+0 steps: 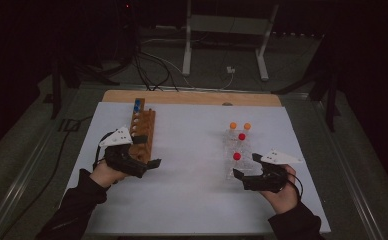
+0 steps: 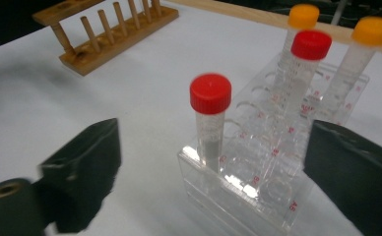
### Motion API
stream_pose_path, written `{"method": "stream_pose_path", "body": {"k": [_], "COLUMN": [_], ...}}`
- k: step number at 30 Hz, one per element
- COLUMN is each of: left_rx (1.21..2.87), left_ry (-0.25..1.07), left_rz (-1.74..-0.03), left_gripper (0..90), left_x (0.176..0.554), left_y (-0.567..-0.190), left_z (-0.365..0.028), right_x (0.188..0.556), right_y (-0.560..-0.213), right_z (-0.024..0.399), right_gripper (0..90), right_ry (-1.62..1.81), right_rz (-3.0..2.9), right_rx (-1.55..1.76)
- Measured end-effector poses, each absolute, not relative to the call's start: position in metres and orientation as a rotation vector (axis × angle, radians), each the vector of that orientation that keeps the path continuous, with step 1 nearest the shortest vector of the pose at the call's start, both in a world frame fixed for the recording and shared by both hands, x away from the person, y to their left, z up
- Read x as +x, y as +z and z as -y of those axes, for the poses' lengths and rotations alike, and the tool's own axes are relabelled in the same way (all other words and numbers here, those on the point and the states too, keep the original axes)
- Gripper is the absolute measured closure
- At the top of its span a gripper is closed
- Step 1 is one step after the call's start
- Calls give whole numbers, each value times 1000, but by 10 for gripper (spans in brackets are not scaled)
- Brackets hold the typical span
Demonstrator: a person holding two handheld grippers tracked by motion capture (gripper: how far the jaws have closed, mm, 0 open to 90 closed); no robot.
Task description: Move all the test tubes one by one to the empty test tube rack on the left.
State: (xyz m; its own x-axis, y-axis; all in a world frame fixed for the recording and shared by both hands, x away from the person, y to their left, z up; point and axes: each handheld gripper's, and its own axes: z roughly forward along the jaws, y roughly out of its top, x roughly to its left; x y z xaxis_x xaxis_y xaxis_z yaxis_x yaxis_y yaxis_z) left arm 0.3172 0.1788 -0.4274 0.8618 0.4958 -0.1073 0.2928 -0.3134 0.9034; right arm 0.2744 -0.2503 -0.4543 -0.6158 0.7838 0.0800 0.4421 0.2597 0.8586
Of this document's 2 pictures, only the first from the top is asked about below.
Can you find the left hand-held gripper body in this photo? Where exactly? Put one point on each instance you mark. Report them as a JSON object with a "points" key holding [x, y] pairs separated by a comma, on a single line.
{"points": [[122, 160]]}

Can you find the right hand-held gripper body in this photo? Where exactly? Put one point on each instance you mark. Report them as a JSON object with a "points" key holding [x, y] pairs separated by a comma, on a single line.
{"points": [[268, 180]]}

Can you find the wooden test tube rack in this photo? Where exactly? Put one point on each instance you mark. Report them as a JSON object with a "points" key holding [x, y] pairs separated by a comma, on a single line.
{"points": [[148, 123]]}

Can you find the red-capped test tube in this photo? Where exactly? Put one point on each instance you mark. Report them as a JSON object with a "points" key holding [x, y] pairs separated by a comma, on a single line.
{"points": [[237, 156], [241, 136]]}

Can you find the clear acrylic test tube rack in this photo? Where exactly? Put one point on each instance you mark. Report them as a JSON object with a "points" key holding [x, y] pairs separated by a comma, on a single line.
{"points": [[230, 143]]}

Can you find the blue-capped test tube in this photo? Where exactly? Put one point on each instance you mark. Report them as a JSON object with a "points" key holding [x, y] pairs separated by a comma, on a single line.
{"points": [[137, 101], [137, 108]]}

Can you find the orange-capped test tube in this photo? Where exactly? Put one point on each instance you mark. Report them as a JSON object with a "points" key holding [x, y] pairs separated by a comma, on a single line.
{"points": [[233, 125], [247, 126]]}

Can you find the person's left hand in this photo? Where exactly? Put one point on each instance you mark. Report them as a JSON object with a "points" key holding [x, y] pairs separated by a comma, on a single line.
{"points": [[103, 175]]}

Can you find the person's right hand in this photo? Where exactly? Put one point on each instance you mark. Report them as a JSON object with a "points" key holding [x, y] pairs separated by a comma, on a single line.
{"points": [[283, 201]]}

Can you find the white table mat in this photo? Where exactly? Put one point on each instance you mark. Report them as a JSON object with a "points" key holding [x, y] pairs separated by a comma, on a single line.
{"points": [[188, 193]]}

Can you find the black tripod stand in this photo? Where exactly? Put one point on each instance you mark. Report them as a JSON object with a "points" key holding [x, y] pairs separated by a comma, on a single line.
{"points": [[330, 100], [57, 90]]}

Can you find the grey metal stand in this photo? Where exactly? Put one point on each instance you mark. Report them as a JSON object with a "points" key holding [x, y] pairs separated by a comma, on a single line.
{"points": [[228, 23]]}

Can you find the black floor frame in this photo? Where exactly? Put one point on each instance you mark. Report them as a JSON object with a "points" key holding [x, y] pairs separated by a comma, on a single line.
{"points": [[69, 125]]}

